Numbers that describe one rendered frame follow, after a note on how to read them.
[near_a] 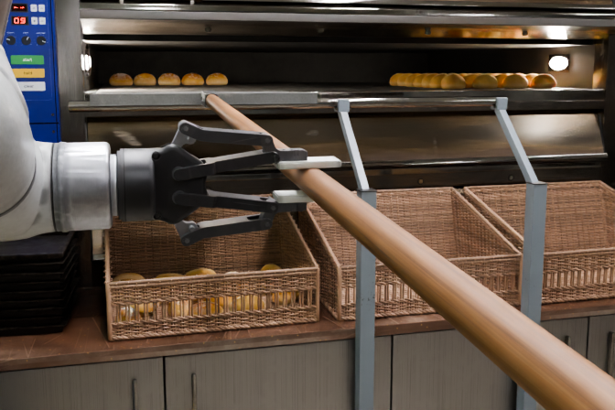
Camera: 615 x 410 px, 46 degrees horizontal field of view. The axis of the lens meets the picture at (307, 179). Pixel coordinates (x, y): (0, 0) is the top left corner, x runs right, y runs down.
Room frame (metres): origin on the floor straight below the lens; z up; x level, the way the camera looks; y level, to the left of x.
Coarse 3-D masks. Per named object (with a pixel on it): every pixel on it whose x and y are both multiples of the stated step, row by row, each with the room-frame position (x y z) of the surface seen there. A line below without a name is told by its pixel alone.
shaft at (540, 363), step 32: (256, 128) 1.10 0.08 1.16; (320, 192) 0.69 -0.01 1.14; (352, 224) 0.59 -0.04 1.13; (384, 224) 0.55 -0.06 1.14; (384, 256) 0.51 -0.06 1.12; (416, 256) 0.47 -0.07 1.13; (416, 288) 0.46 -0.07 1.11; (448, 288) 0.42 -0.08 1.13; (480, 288) 0.40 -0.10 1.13; (448, 320) 0.41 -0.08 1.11; (480, 320) 0.37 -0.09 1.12; (512, 320) 0.36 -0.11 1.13; (512, 352) 0.34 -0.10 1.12; (544, 352) 0.32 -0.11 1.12; (576, 352) 0.32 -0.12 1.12; (544, 384) 0.31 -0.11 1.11; (576, 384) 0.30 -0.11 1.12; (608, 384) 0.29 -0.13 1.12
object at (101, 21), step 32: (96, 32) 2.24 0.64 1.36; (128, 32) 2.26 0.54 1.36; (160, 32) 2.28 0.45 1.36; (192, 32) 2.30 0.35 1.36; (224, 32) 2.32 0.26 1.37; (256, 32) 2.34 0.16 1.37; (288, 32) 2.36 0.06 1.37; (352, 32) 2.40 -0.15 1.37; (384, 32) 2.42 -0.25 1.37; (416, 32) 2.44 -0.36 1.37; (448, 32) 2.46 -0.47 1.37; (480, 32) 2.48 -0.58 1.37; (512, 32) 2.50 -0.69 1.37; (544, 32) 2.52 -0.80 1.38; (576, 32) 2.55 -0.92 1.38; (608, 32) 2.57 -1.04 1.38
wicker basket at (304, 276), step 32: (128, 224) 2.19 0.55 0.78; (288, 224) 2.18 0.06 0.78; (128, 256) 2.16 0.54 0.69; (160, 256) 2.18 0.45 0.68; (192, 256) 2.21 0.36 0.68; (224, 256) 2.24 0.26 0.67; (256, 256) 2.26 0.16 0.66; (288, 256) 2.19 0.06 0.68; (128, 288) 1.75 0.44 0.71; (160, 288) 1.78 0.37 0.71; (192, 288) 1.80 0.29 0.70; (224, 288) 1.82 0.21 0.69; (256, 288) 1.84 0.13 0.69; (288, 288) 1.86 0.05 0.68; (160, 320) 1.77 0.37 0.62; (192, 320) 1.79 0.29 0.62; (224, 320) 1.82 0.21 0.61; (256, 320) 1.84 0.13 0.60; (288, 320) 1.86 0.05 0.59
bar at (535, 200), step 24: (456, 96) 2.11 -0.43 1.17; (480, 96) 2.13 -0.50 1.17; (504, 96) 2.14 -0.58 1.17; (504, 120) 2.09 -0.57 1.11; (360, 168) 1.87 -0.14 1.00; (528, 168) 1.97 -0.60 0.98; (360, 192) 1.80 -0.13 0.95; (528, 192) 1.93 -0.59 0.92; (528, 216) 1.93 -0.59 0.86; (528, 240) 1.92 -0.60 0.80; (360, 264) 1.80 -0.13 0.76; (528, 264) 1.92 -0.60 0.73; (360, 288) 1.80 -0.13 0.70; (528, 288) 1.91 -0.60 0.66; (360, 312) 1.79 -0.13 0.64; (528, 312) 1.91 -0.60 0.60; (360, 336) 1.79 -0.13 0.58; (360, 360) 1.79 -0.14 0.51; (360, 384) 1.79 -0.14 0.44; (360, 408) 1.79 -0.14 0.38; (528, 408) 1.91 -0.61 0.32
